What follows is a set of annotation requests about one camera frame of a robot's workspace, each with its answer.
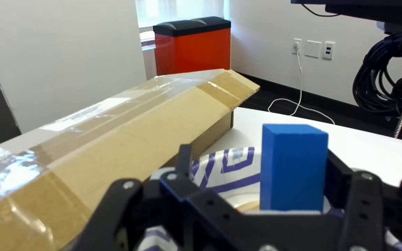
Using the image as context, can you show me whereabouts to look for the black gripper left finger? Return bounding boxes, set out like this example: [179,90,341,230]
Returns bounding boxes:
[70,143,203,251]

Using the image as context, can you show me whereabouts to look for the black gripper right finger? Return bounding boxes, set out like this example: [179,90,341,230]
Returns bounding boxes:
[326,150,402,251]

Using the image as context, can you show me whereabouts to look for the blue block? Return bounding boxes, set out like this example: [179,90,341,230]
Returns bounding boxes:
[260,124,329,212]

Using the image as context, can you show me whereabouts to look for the orange black bin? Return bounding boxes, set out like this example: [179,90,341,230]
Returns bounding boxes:
[153,17,232,75]

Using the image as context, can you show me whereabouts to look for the black cable bundle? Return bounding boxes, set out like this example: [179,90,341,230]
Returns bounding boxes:
[352,22,402,117]

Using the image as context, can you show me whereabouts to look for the white cable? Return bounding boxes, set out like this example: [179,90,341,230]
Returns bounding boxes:
[267,43,338,125]

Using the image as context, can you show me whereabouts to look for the white wall outlets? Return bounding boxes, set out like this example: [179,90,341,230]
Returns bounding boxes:
[292,38,336,61]

